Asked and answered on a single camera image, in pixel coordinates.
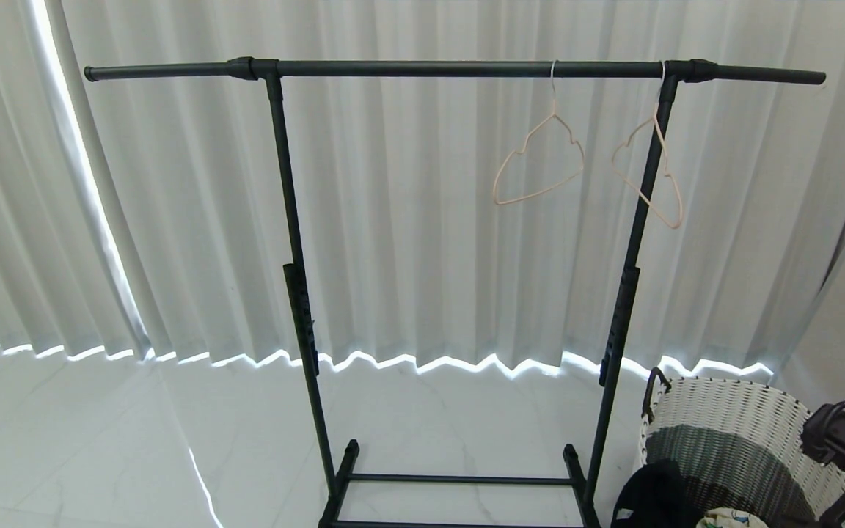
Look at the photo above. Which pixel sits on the cream printed garment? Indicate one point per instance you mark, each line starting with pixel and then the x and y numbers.
pixel 730 519

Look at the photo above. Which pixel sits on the pink clothes hanger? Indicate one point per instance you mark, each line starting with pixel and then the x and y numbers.
pixel 554 108
pixel 678 220

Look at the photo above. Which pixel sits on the black garment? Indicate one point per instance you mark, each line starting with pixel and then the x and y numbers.
pixel 653 499

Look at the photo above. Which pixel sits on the black clothes rack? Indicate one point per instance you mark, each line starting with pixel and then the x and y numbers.
pixel 466 69

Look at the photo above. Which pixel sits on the white curtain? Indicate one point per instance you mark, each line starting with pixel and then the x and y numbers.
pixel 422 220

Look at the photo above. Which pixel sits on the white laundry basket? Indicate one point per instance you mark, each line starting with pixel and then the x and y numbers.
pixel 730 411

